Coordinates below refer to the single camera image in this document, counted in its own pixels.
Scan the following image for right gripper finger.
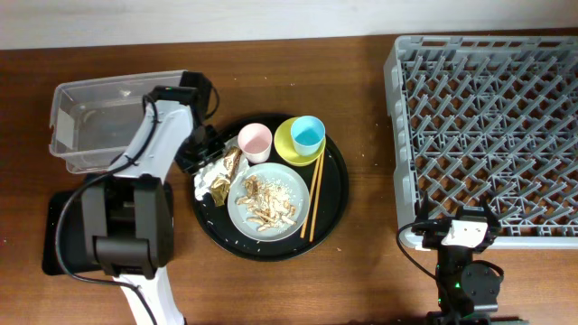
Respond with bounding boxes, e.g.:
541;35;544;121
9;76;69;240
480;196;497;222
415;191;429;223

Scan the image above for gold foil wrapper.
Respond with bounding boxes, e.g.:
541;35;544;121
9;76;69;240
210;146;242;207

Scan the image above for pink plastic cup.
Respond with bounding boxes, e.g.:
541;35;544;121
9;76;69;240
238;123;273;163

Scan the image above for yellow small bowl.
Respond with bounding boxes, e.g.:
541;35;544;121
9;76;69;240
274;117;326;167

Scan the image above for grey plate with food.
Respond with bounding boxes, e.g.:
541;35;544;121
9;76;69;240
227;162;310;242

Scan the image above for blue plastic cup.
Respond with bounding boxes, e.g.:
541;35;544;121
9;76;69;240
290;116;325;156

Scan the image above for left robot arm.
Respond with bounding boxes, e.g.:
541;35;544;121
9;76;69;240
54;71;225;324

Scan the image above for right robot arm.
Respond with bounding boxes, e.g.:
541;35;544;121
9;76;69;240
396;194;527;325

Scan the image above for grey dishwasher rack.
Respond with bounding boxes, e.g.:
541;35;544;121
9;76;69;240
383;35;577;249

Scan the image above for food scraps on plate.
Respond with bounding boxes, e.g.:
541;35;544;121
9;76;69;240
236;175;296;232

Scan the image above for round black serving tray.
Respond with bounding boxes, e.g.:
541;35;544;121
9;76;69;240
192;138;350;262

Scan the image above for clear plastic storage bin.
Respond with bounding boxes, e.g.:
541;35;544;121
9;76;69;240
49;70;182;174

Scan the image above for right wooden chopstick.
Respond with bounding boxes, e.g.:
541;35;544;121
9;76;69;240
309;152;325;242

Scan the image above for wooden chopstick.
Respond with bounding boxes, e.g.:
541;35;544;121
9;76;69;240
309;152;325;242
300;156;322;238

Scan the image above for left wooden chopstick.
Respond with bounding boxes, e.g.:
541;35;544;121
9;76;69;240
300;156;322;238

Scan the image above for black rectangular tray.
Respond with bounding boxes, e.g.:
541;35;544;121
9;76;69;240
42;180;175;276

